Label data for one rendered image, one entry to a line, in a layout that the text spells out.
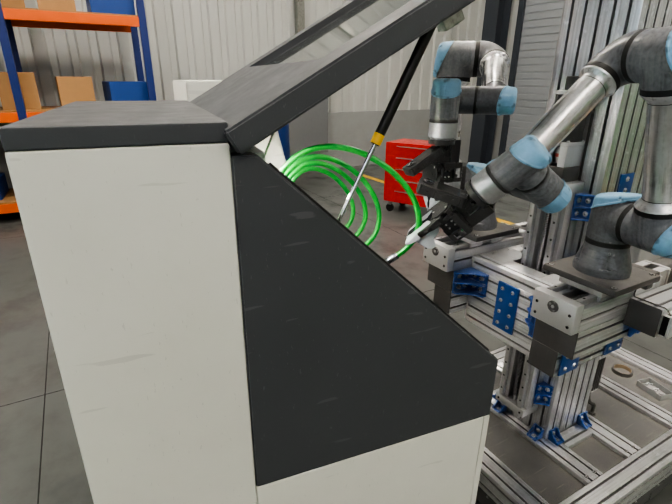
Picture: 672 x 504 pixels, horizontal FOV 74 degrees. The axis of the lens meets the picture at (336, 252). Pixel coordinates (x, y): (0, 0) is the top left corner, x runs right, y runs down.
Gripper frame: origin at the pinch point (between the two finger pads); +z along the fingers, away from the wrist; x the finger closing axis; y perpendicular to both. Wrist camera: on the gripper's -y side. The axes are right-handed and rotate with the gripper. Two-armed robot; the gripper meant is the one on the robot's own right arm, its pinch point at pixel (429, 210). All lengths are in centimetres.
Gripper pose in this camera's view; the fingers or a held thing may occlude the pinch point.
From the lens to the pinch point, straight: 131.9
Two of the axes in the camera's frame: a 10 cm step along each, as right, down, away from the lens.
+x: -3.7, -3.4, 8.7
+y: 9.3, -1.3, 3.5
